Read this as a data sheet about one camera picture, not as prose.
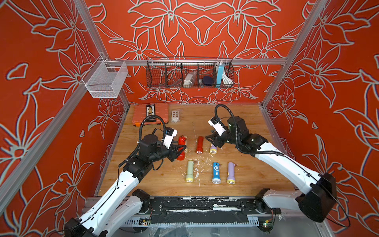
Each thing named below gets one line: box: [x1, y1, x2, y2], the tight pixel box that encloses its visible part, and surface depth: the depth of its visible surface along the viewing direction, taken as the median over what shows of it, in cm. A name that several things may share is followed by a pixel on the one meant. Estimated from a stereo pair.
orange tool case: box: [132, 103, 169, 127], surface depth 112 cm
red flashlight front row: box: [176, 135, 188, 161], surface depth 70 cm
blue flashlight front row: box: [212, 161, 222, 185], surface depth 83 cm
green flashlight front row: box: [185, 159, 194, 183], surface depth 84 cm
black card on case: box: [146, 103, 155, 118], surface depth 109 cm
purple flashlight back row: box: [209, 144, 218, 155], surface depth 92 cm
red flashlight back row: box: [195, 135, 204, 155], surface depth 94 cm
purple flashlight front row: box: [227, 161, 236, 185], surface depth 83 cm
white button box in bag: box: [171, 110, 181, 123], surface depth 109 cm
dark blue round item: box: [202, 75, 214, 86], surface depth 98 cm
